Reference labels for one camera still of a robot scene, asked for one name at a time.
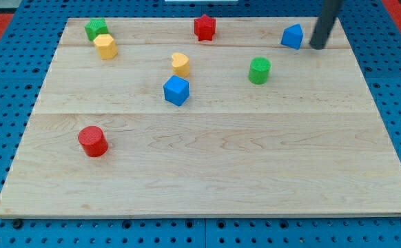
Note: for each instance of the red cylinder block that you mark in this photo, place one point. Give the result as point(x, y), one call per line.
point(93, 141)

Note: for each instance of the green star block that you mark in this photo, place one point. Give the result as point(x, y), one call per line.
point(95, 27)

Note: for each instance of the yellow hexagon block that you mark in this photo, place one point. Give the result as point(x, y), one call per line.
point(105, 46)

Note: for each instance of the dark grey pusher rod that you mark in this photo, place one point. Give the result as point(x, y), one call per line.
point(324, 24)

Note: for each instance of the blue triangle block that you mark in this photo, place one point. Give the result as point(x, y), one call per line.
point(292, 36)

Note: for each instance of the yellow heart block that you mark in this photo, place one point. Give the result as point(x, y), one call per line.
point(180, 64)

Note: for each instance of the blue cube block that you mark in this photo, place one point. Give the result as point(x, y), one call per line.
point(176, 90)

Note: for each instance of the wooden board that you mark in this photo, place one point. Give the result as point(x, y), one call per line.
point(307, 143)

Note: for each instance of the green cylinder block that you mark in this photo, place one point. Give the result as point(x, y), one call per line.
point(259, 70)

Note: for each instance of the red star block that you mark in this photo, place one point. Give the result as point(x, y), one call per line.
point(205, 28)

